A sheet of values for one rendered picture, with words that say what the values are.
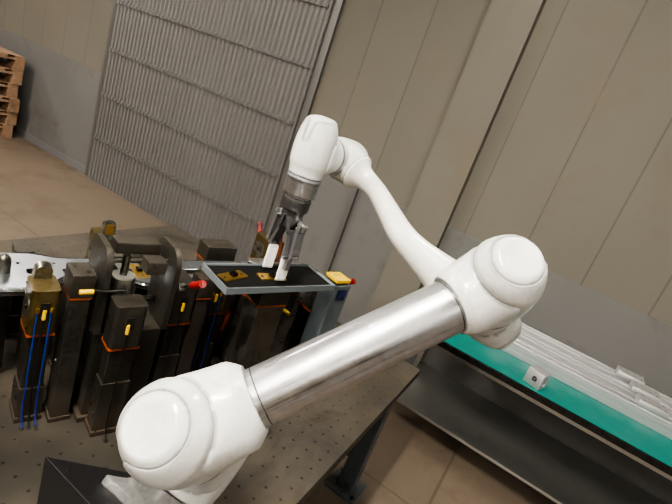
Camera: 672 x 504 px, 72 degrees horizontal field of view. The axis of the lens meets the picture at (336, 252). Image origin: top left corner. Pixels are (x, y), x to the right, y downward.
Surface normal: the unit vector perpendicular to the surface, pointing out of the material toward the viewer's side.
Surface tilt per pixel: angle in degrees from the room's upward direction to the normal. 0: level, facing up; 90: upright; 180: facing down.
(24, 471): 0
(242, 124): 90
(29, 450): 0
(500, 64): 90
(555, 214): 90
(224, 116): 90
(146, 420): 54
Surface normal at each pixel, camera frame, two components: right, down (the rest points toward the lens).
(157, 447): -0.14, -0.44
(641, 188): -0.47, 0.12
